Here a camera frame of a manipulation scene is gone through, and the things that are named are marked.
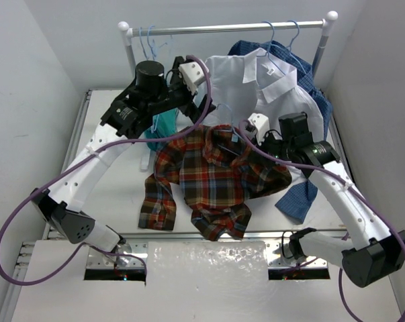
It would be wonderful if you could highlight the blue hanger white shirt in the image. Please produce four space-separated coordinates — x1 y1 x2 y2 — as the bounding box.
254 20 287 78

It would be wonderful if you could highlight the red plaid shirt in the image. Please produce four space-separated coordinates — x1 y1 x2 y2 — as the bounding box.
138 125 292 241

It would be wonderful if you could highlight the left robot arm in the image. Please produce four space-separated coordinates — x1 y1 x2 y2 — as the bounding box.
32 56 213 253

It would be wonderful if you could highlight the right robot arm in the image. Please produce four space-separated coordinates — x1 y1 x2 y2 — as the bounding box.
249 112 405 288

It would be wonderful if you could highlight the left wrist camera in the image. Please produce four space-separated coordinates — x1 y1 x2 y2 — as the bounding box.
178 62 210 96

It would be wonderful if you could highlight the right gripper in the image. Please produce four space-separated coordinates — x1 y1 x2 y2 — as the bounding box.
249 127 294 170

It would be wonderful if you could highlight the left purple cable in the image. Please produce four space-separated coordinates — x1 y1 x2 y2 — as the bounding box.
0 55 214 286

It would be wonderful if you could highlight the blue checked shirt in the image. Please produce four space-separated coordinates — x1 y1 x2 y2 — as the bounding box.
228 40 333 224

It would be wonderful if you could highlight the white clothes rack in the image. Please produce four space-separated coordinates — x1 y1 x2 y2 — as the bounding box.
118 11 339 74

